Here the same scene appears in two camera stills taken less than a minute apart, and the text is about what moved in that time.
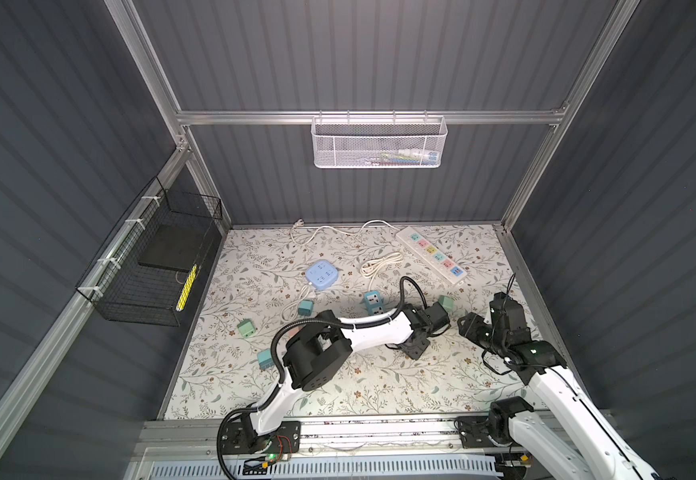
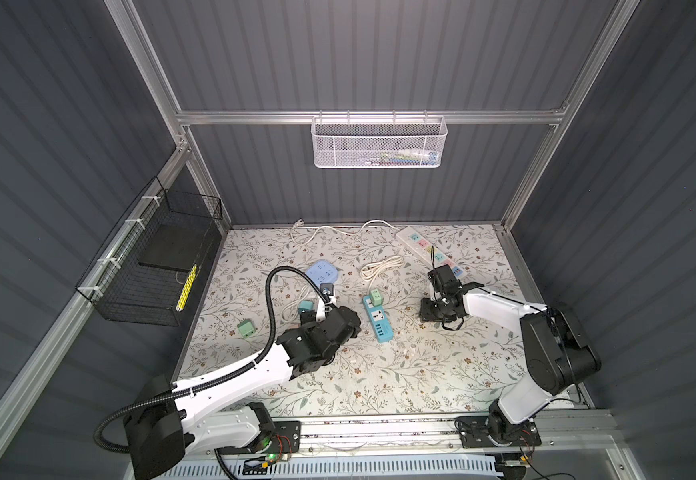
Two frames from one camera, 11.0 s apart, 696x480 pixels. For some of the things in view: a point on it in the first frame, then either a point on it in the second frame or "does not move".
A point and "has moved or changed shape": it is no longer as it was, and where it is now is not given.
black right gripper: [470, 324] to [425, 314]
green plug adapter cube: [447, 303] has moved or changed shape
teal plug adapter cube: [305, 307] does not move
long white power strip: [432, 255] does not move
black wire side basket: [153, 266] does not move
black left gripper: [417, 353] to [308, 321]
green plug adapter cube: [247, 328] does not move
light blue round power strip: [322, 274] does not move
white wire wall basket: [378, 142] does not move
